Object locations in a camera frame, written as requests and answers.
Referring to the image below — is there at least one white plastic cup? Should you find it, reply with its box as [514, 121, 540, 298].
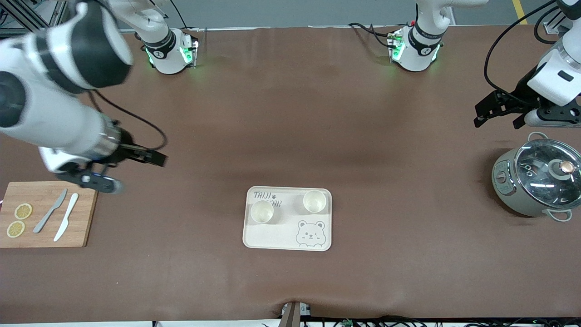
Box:
[251, 200, 276, 224]
[303, 190, 328, 213]

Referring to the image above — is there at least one glass pot lid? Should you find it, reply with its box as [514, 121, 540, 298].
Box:
[514, 139, 581, 210]

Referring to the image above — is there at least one grey metal mount post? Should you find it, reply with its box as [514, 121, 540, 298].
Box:
[280, 301, 312, 327]

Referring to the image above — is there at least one brown table cover mat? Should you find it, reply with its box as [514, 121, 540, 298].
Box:
[0, 25, 581, 324]

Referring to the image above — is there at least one white plastic knife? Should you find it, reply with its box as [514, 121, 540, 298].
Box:
[54, 193, 79, 242]

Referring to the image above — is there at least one grey plastic knife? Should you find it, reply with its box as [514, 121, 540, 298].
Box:
[33, 188, 68, 234]

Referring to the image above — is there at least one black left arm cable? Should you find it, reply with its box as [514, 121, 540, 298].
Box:
[483, 0, 566, 94]

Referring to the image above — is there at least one black right base cable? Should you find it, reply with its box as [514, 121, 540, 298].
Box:
[170, 0, 189, 30]

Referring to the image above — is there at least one grey-green electric cooking pot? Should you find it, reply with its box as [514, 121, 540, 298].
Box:
[492, 132, 581, 223]

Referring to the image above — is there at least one black left base cable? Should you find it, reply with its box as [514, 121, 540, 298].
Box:
[348, 22, 396, 49]

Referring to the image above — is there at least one aluminium frame profile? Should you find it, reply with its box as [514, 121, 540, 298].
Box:
[0, 0, 69, 38]
[544, 9, 568, 35]

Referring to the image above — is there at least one black base cable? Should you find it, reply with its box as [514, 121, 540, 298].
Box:
[170, 0, 189, 30]
[348, 22, 396, 49]

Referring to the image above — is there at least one cream bear print tray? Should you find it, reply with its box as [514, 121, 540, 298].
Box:
[242, 186, 333, 252]

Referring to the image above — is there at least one bamboo cutting board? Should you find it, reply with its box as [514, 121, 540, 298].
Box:
[0, 182, 98, 248]

